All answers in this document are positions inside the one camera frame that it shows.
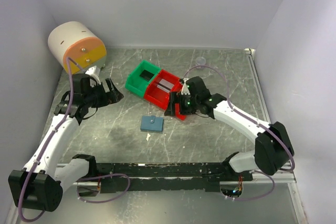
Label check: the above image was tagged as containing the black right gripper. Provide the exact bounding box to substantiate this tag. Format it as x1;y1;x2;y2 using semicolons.
164;91;200;116

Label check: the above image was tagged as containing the silver credit card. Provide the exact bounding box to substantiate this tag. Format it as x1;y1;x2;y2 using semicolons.
157;79;174;92

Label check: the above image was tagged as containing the red plastic bin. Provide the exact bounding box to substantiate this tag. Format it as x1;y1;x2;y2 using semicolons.
144;69;182;110
175;114;186;121

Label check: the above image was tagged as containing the green plastic bin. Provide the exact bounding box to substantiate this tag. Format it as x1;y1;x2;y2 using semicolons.
125;60;161;98

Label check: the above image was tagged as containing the small clear plastic cup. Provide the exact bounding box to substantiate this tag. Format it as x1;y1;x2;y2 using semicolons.
195;56;206;70

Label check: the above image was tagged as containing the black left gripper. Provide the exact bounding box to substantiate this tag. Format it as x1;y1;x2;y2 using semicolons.
84;78;124;108

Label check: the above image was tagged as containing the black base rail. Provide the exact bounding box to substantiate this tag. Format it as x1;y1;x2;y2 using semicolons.
97;162;253;194

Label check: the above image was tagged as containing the aluminium frame rail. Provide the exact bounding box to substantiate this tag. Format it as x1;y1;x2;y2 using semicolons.
244;48;296;175

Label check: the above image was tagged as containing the blue card holder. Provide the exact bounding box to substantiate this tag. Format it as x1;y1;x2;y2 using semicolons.
140;115;164;132

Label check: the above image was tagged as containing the black credit card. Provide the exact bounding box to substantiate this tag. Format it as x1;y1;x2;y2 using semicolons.
140;70;154;82

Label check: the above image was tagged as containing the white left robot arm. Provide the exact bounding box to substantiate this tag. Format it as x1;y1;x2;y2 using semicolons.
8;73;123;212

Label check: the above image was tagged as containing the round pastel drawer cabinet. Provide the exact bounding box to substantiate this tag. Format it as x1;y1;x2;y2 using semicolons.
47;21;107;72

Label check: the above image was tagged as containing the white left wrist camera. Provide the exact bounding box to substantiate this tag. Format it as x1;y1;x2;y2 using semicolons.
85;66;101;87

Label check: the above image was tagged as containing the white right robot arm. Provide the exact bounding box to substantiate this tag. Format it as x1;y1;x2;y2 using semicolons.
165;77;295;181

